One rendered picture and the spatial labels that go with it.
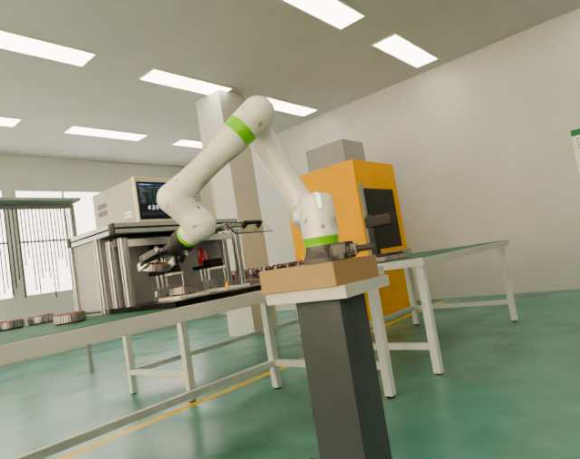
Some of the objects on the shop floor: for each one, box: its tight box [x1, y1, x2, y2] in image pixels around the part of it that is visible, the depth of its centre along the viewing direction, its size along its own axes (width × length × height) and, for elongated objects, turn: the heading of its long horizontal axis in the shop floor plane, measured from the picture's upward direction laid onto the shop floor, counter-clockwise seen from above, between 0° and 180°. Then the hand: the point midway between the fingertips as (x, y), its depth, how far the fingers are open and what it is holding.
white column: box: [196, 90, 278, 337], centre depth 637 cm, size 50×45×330 cm
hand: (154, 266), depth 182 cm, fingers closed on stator, 11 cm apart
